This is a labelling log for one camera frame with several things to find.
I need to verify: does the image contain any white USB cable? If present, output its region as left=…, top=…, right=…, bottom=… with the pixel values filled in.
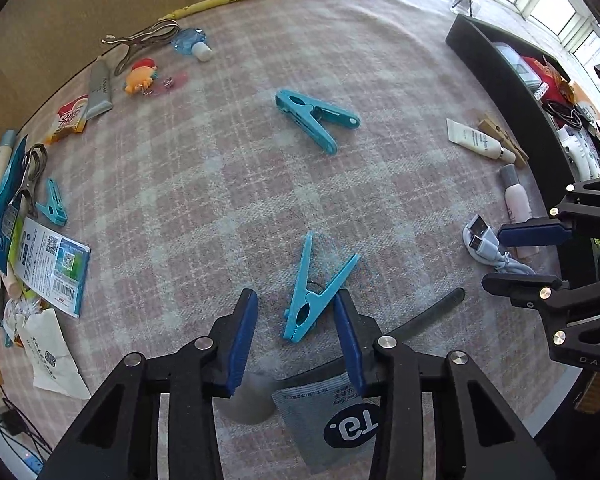
left=462, top=214, right=537, bottom=277

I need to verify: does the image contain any red white creamer packet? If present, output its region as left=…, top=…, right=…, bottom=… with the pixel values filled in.
left=45, top=95, right=89, bottom=144

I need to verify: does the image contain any red snack packet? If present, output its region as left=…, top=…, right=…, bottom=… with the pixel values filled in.
left=524, top=55, right=576, bottom=104

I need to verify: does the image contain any white orange snack sachet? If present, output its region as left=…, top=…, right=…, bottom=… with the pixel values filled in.
left=1, top=294, right=44, bottom=347

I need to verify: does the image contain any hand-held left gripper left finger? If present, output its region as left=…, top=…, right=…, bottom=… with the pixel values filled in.
left=40, top=288, right=259, bottom=480

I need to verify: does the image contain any white spray bottle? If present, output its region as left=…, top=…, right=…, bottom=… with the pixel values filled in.
left=555, top=127, right=595, bottom=179

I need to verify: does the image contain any white power strip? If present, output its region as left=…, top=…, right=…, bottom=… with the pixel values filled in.
left=22, top=452, right=47, bottom=477

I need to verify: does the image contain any wooden clothespin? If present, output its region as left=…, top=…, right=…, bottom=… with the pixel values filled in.
left=477, top=117, right=529, bottom=166

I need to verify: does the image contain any pink white bottle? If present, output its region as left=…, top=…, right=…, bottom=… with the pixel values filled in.
left=499, top=163, right=542, bottom=259

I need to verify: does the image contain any grey tube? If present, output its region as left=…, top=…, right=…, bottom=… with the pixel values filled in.
left=84, top=57, right=114, bottom=121

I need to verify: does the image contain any black rod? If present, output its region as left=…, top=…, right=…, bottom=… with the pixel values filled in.
left=384, top=287, right=467, bottom=344

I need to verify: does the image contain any small white carton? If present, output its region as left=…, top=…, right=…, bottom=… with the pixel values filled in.
left=495, top=43, right=542, bottom=87

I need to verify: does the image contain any green tube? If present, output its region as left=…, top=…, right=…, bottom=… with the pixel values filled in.
left=7, top=230, right=32, bottom=303

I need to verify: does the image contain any white cream tube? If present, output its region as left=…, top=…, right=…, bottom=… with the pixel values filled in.
left=446, top=118, right=517, bottom=164

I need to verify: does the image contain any black power adapter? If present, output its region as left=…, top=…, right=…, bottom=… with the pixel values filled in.
left=0, top=406, right=29, bottom=437

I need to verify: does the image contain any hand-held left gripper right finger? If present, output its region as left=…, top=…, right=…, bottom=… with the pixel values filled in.
left=332, top=290, right=558, bottom=480

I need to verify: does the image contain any white paper pouch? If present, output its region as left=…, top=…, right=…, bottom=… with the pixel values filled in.
left=17, top=308, right=92, bottom=401

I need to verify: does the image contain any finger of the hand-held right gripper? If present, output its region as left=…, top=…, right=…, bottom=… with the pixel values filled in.
left=497, top=175, right=600, bottom=249
left=481, top=272, right=600, bottom=377

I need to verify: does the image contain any grey sachet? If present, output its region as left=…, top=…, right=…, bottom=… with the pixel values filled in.
left=271, top=374, right=382, bottom=477

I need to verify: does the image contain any blue wet wipes packet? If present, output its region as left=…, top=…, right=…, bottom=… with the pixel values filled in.
left=0, top=135, right=42, bottom=274

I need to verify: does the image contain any blue clothespin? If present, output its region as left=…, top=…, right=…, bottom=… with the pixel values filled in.
left=274, top=88, right=362, bottom=156
left=282, top=231, right=361, bottom=344
left=35, top=178, right=69, bottom=226

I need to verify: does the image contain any small blue bottle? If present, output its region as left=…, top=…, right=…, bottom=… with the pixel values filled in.
left=172, top=27, right=214, bottom=63

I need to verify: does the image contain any white lotion bottle blue cap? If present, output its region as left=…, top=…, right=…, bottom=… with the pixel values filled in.
left=0, top=130, right=19, bottom=216

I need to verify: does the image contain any black coiled cable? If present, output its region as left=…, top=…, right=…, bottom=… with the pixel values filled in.
left=542, top=98, right=589, bottom=132

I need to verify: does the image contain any black organizer box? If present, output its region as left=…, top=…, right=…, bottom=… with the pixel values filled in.
left=445, top=13, right=600, bottom=282

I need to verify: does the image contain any large metal clip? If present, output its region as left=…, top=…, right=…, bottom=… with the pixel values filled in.
left=102, top=18, right=182, bottom=77
left=10, top=143, right=49, bottom=207

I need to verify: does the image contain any pink keychain tag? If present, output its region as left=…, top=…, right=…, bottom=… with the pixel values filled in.
left=152, top=72, right=190, bottom=95

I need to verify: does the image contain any blue white card package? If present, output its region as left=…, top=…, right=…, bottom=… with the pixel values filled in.
left=10, top=217, right=91, bottom=319

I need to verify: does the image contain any orange toy figure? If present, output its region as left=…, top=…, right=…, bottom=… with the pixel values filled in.
left=124, top=58, right=160, bottom=96

